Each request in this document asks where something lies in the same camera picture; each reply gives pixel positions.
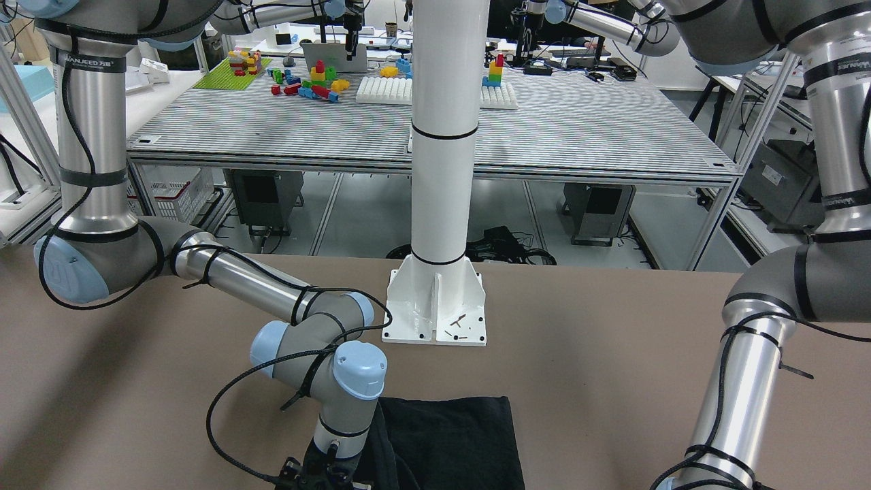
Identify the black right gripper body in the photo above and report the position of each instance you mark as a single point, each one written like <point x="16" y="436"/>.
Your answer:
<point x="291" y="474"/>

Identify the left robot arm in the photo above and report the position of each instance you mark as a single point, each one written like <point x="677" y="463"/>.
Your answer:
<point x="825" y="280"/>

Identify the white egg tray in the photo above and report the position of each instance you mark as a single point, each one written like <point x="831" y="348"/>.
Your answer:
<point x="389" y="91"/>

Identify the green lego baseplate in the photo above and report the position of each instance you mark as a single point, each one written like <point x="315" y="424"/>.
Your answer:
<point x="223" y="77"/>

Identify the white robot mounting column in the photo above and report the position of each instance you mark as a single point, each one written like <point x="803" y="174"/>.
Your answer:
<point x="436" y="295"/>

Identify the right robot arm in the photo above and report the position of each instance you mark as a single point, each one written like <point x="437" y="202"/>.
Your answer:
<point x="98" y="251"/>

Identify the black t-shirt with logo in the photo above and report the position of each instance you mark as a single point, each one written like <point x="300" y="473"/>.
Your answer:
<point x="463" y="443"/>

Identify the white plastic basket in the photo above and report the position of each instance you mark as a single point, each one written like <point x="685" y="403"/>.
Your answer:
<point x="178" y="193"/>

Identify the striped background work table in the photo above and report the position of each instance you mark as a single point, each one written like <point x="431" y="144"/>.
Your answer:
<point x="567" y="128"/>

